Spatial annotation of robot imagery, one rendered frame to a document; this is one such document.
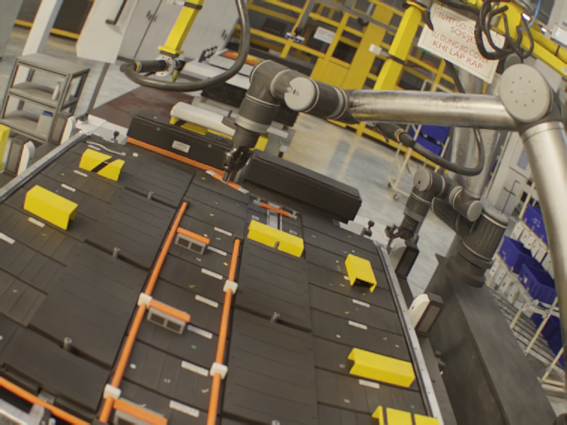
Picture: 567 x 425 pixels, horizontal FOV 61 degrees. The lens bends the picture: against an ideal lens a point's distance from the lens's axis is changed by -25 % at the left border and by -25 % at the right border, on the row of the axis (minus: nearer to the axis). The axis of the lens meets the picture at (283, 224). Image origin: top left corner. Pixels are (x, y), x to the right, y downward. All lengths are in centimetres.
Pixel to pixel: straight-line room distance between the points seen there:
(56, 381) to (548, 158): 107
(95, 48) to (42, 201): 308
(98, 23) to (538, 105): 365
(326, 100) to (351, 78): 989
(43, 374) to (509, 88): 110
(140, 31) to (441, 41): 916
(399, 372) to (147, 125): 137
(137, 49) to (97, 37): 662
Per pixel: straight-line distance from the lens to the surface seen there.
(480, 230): 268
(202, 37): 1072
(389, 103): 167
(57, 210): 139
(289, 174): 222
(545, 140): 122
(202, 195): 194
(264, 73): 176
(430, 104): 160
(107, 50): 441
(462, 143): 272
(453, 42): 218
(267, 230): 181
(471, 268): 271
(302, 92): 165
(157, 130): 222
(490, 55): 196
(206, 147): 221
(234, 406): 102
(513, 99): 124
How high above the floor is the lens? 163
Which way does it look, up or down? 18 degrees down
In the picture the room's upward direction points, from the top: 24 degrees clockwise
